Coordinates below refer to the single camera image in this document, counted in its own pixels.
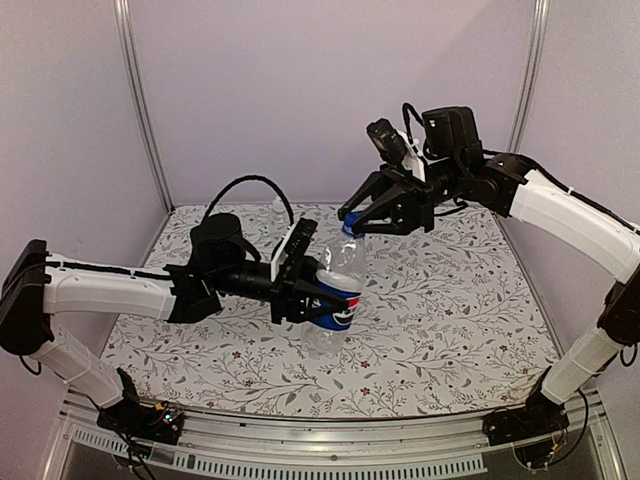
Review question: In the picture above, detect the blue bottle cap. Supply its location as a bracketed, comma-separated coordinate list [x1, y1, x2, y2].
[341, 212, 364, 239]

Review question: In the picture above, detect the left aluminium frame post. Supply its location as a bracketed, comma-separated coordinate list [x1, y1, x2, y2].
[113, 0, 175, 214]

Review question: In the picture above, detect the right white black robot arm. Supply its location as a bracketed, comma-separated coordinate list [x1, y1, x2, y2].
[338, 103, 639, 436]

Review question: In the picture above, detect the aluminium front rail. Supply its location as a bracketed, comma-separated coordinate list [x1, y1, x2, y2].
[43, 391, 628, 479]

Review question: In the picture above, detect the clear plastic Pepsi bottle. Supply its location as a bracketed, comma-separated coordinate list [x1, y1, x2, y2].
[301, 212, 366, 359]

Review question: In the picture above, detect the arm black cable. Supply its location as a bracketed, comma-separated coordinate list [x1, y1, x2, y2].
[202, 173, 294, 236]
[402, 102, 434, 161]

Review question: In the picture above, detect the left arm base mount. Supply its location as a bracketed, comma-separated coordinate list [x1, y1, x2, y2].
[97, 368, 184, 445]

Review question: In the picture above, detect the right aluminium frame post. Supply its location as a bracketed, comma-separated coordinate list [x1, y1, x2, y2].
[508, 0, 550, 153]

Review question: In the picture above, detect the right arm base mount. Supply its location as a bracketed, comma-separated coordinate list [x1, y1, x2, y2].
[482, 398, 570, 469]

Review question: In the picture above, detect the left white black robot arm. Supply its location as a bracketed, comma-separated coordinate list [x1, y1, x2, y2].
[1, 213, 349, 434]

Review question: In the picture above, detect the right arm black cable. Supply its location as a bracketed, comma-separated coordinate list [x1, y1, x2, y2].
[402, 102, 434, 161]

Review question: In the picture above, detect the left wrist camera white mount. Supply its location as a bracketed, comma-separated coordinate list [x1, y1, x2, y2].
[270, 218, 318, 282]

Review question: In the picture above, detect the aluminium frame post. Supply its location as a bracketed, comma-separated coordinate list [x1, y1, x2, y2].
[113, 0, 175, 214]
[508, 0, 550, 153]

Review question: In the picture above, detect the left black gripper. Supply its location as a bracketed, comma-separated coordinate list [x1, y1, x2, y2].
[210, 257, 354, 327]

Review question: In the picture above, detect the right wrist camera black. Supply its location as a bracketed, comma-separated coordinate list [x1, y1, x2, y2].
[366, 118, 428, 183]

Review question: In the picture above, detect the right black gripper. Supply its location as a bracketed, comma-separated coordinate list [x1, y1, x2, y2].
[340, 153, 464, 233]

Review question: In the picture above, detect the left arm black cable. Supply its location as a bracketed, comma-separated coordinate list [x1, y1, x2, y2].
[202, 173, 294, 236]

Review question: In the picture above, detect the floral patterned table mat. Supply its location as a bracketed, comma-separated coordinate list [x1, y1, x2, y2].
[99, 201, 559, 419]

